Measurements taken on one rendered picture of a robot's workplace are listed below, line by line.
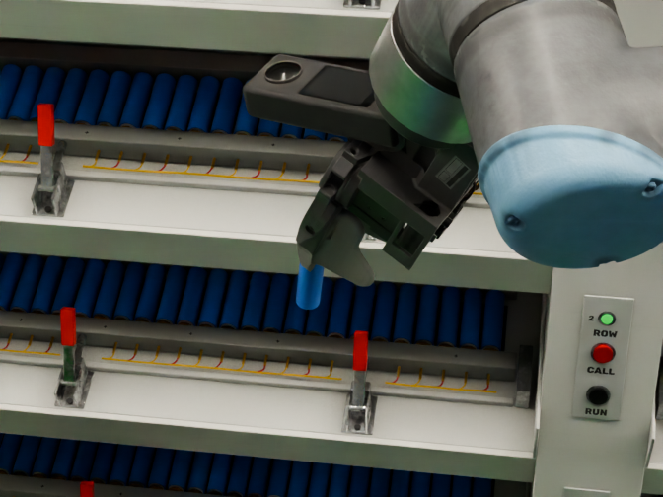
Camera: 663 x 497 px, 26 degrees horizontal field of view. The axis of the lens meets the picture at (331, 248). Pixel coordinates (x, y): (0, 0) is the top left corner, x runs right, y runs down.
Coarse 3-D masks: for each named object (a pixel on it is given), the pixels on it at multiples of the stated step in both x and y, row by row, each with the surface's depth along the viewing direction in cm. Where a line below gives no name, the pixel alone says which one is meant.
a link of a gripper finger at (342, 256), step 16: (336, 224) 99; (352, 224) 96; (336, 240) 98; (352, 240) 97; (304, 256) 100; (320, 256) 100; (336, 256) 99; (352, 256) 98; (336, 272) 100; (352, 272) 99; (368, 272) 98
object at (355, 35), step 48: (0, 0) 112; (48, 0) 111; (96, 0) 111; (144, 0) 110; (192, 0) 110; (240, 0) 110; (288, 0) 109; (336, 0) 109; (384, 0) 109; (240, 48) 112; (288, 48) 112; (336, 48) 111
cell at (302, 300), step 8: (304, 272) 105; (312, 272) 105; (320, 272) 105; (304, 280) 105; (312, 280) 105; (320, 280) 106; (304, 288) 106; (312, 288) 106; (320, 288) 107; (296, 296) 108; (304, 296) 107; (312, 296) 107; (320, 296) 107; (304, 304) 107; (312, 304) 107
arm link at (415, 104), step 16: (384, 32) 84; (384, 48) 83; (384, 64) 83; (400, 64) 82; (384, 80) 84; (400, 80) 82; (416, 80) 81; (384, 96) 84; (400, 96) 83; (416, 96) 82; (432, 96) 82; (448, 96) 81; (400, 112) 84; (416, 112) 83; (432, 112) 82; (448, 112) 82; (464, 112) 82; (416, 128) 84; (432, 128) 84; (448, 128) 83; (464, 128) 83
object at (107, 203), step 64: (0, 64) 131; (64, 64) 130; (128, 64) 129; (192, 64) 129; (256, 64) 128; (0, 128) 125; (64, 128) 125; (128, 128) 124; (192, 128) 125; (256, 128) 126; (0, 192) 124; (64, 192) 123; (128, 192) 123; (192, 192) 123; (256, 192) 122; (128, 256) 123; (192, 256) 122; (256, 256) 121; (384, 256) 119; (448, 256) 117; (512, 256) 116
